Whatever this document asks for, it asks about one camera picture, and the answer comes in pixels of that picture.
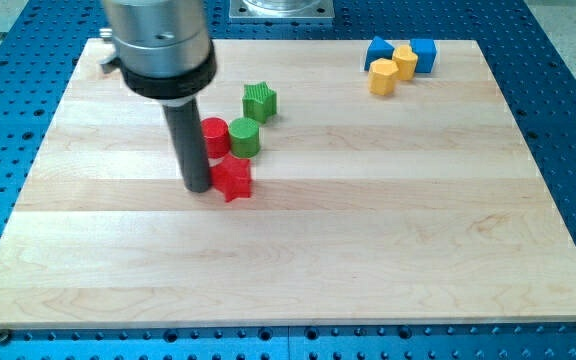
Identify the green cylinder block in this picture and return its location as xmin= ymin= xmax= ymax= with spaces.
xmin=228 ymin=117 xmax=260 ymax=158

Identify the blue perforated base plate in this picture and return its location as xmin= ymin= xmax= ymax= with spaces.
xmin=0 ymin=0 xmax=576 ymax=359

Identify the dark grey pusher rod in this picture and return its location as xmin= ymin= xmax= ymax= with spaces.
xmin=162 ymin=98 xmax=212 ymax=193

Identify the blue triangle block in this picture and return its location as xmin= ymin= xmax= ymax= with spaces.
xmin=364 ymin=36 xmax=395 ymax=71

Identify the metal board clamp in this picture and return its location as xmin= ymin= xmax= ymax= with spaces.
xmin=99 ymin=27 xmax=120 ymax=74

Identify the light wooden board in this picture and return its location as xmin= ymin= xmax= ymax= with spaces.
xmin=0 ymin=39 xmax=576 ymax=329

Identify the red star block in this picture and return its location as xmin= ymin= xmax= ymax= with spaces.
xmin=211 ymin=153 xmax=252 ymax=202

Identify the yellow heart block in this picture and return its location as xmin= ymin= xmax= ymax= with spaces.
xmin=392 ymin=44 xmax=418 ymax=81

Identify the blue cube block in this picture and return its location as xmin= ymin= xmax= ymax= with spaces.
xmin=410 ymin=38 xmax=437 ymax=73

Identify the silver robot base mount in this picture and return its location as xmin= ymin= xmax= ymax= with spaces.
xmin=229 ymin=0 xmax=335 ymax=20

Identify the green star block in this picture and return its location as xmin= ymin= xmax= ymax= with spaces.
xmin=242 ymin=82 xmax=277 ymax=124

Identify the yellow hexagon block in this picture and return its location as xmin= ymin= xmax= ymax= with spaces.
xmin=368 ymin=58 xmax=399 ymax=96

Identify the red cylinder block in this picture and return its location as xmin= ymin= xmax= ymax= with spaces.
xmin=201 ymin=117 xmax=230 ymax=159

